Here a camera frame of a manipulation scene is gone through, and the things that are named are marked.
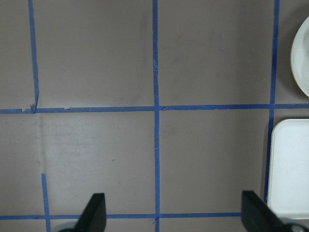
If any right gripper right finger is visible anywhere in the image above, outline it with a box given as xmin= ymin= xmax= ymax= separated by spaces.
xmin=241 ymin=190 xmax=309 ymax=232

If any white rectangular tray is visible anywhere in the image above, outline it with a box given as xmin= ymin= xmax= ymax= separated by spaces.
xmin=267 ymin=119 xmax=309 ymax=219

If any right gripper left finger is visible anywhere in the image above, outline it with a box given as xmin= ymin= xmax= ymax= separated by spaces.
xmin=54 ymin=193 xmax=107 ymax=232

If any cream round lemon plate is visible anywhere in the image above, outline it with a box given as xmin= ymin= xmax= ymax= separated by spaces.
xmin=290 ymin=17 xmax=309 ymax=97

